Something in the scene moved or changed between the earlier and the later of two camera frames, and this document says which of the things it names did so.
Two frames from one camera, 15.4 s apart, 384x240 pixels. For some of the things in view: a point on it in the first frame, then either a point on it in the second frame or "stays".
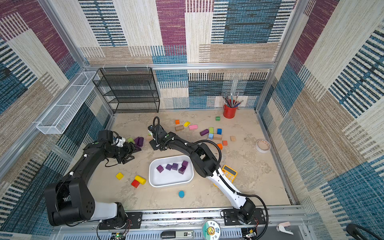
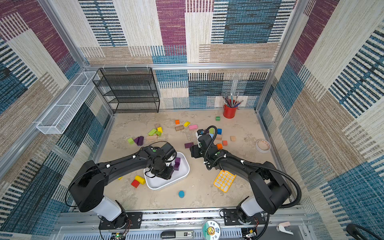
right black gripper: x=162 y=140 -> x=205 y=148
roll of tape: x=263 y=146 stays
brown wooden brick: x=179 y=127 stays
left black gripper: x=130 y=150 -> x=167 y=177
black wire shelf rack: x=128 y=90 stays
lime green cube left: x=130 y=140 stays
